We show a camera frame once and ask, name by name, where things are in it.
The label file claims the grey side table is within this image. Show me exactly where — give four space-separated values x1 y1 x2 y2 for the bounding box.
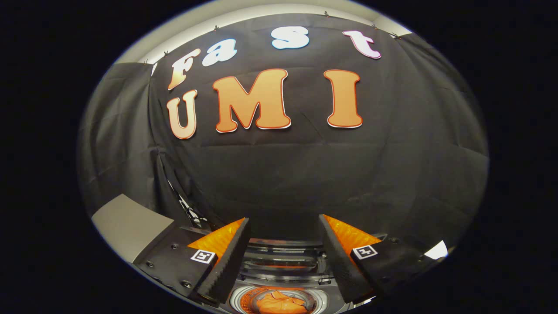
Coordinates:
91 194 175 264

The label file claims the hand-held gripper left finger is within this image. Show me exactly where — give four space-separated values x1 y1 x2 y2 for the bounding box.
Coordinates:
133 217 252 307

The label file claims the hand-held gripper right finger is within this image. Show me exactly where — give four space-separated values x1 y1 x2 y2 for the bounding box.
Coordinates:
318 214 437 305

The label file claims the grey washing machine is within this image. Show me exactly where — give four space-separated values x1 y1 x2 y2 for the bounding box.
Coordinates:
217 238 354 314

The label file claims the orange polo shirt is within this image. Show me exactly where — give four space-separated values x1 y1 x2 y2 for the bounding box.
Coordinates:
256 290 308 314

